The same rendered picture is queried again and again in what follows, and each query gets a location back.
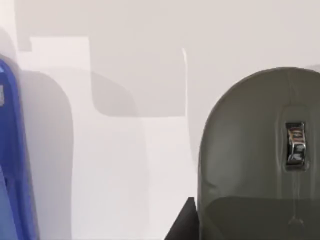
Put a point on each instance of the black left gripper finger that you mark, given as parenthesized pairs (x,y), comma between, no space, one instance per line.
(186,222)

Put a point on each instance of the blue mat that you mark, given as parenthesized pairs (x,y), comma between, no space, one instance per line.
(15,155)

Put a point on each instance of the grey computer mouse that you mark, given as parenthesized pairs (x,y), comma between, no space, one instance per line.
(252,150)

